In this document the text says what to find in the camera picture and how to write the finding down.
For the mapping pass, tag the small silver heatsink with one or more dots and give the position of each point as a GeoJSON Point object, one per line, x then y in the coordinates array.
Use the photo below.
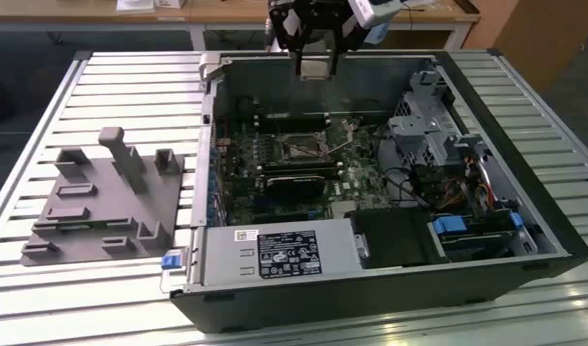
{"type": "Point", "coordinates": [343, 208]}

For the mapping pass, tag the black plastic shroud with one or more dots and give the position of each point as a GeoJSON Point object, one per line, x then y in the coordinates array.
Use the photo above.
{"type": "Point", "coordinates": [395, 238]}

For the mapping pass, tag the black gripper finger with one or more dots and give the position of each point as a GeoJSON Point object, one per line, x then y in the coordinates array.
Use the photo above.
{"type": "Point", "coordinates": [354, 32]}
{"type": "Point", "coordinates": [287, 25]}

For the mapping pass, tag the RAM slot black clips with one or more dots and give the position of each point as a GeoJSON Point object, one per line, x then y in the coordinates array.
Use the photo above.
{"type": "Point", "coordinates": [299, 172]}

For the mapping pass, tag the wooden desk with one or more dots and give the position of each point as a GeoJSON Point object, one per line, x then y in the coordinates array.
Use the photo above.
{"type": "Point", "coordinates": [218, 12]}

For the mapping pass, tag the black graphics card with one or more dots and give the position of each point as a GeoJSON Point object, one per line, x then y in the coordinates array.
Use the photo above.
{"type": "Point", "coordinates": [294, 185]}

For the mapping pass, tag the black PC case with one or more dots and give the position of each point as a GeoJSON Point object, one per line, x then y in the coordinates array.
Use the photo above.
{"type": "Point", "coordinates": [323, 310]}

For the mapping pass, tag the green motherboard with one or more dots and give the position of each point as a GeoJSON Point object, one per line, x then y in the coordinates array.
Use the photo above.
{"type": "Point", "coordinates": [362, 173]}

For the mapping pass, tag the RAM slot white clips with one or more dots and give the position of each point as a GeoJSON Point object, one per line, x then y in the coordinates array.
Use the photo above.
{"type": "Point", "coordinates": [299, 175]}

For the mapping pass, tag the silver CPU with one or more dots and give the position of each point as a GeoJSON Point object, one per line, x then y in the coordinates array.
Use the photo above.
{"type": "Point", "coordinates": [318, 70]}

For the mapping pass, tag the metal disk bay cage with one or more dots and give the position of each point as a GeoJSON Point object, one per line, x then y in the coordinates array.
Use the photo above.
{"type": "Point", "coordinates": [414, 144]}

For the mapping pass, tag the CPU socket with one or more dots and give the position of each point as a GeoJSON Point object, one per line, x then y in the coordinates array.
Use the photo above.
{"type": "Point", "coordinates": [303, 147]}

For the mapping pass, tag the small blue clip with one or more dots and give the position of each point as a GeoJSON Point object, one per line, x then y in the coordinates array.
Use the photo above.
{"type": "Point", "coordinates": [516, 220]}

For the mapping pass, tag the white box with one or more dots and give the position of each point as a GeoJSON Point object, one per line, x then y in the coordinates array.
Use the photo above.
{"type": "Point", "coordinates": [171, 3]}
{"type": "Point", "coordinates": [135, 6]}

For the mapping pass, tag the blue case latch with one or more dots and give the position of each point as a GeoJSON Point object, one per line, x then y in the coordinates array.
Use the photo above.
{"type": "Point", "coordinates": [173, 260]}

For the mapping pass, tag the wooden cabinet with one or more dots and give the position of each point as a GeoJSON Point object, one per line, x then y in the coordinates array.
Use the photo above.
{"type": "Point", "coordinates": [545, 39]}

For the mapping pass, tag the grey parts rack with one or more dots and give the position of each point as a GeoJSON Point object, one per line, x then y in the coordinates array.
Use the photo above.
{"type": "Point", "coordinates": [107, 202]}

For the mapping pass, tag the blue disk carrier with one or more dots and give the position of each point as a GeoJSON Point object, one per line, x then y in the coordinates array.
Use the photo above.
{"type": "Point", "coordinates": [449, 225]}

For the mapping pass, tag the silver power supply unit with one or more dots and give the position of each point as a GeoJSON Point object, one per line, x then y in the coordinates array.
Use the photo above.
{"type": "Point", "coordinates": [227, 252]}

